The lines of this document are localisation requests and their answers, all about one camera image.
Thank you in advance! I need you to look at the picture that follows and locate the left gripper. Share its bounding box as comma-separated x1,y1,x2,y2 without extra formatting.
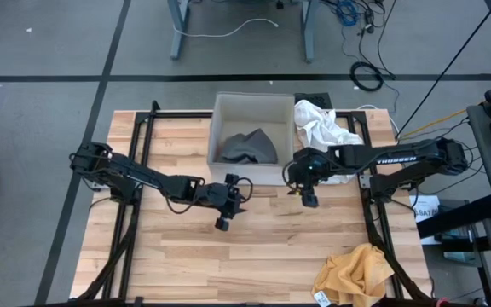
198,173,248,232

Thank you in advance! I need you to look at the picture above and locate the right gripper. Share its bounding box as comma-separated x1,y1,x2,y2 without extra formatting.
287,147,338,209

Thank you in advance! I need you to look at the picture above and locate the beige fabric storage box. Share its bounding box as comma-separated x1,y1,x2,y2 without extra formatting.
206,91,297,188

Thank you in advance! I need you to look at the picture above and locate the grey waffle towel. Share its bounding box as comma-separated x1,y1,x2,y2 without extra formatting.
215,127,280,166

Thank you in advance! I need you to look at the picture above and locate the white checked towel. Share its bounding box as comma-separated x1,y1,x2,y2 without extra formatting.
292,99,364,185

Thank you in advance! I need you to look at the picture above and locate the yellow towel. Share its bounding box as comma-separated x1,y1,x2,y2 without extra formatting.
311,242,396,307

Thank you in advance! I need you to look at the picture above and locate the white printed label card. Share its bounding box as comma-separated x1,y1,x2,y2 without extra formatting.
313,290,332,307

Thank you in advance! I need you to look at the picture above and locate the black perforated floor grate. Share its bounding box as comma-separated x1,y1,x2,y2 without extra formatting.
294,92,333,110

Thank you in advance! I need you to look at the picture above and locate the white printed paper sheet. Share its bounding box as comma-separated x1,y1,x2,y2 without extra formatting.
410,194,442,246

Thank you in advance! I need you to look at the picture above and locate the black side table beam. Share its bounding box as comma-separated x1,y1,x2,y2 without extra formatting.
415,194,491,240

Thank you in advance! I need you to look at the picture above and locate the black slanted pole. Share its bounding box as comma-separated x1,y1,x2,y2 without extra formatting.
394,0,491,140

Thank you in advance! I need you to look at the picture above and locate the black left camera cable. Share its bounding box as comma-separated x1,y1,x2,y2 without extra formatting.
228,177,255,205

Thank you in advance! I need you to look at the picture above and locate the black camera cable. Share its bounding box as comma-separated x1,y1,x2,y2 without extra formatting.
281,159,300,193
228,177,255,205

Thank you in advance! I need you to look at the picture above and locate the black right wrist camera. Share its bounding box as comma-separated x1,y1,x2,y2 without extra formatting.
290,159,315,188

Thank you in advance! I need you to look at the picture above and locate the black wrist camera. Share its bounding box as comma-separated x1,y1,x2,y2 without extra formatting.
290,159,315,188
202,182,229,206

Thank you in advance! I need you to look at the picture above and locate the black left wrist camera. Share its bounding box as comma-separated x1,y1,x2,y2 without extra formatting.
202,182,229,206

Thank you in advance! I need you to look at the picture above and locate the black right camera cable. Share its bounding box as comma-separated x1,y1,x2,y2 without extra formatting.
281,159,300,193

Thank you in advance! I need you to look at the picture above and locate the black metal table frame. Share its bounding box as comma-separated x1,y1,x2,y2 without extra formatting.
72,100,436,307

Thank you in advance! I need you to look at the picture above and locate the coiled black cable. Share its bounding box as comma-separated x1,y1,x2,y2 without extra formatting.
349,61,385,93

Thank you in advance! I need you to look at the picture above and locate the yellow cable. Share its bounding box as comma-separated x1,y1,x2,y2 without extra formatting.
398,87,491,141

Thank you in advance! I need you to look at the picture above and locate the white floor cable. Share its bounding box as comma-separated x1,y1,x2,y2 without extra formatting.
172,17,280,38

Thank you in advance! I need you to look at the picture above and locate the grey desk frame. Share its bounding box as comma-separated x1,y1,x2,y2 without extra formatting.
167,0,321,64

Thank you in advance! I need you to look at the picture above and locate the blue cable bundle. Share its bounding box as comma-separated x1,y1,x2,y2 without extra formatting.
333,0,360,27

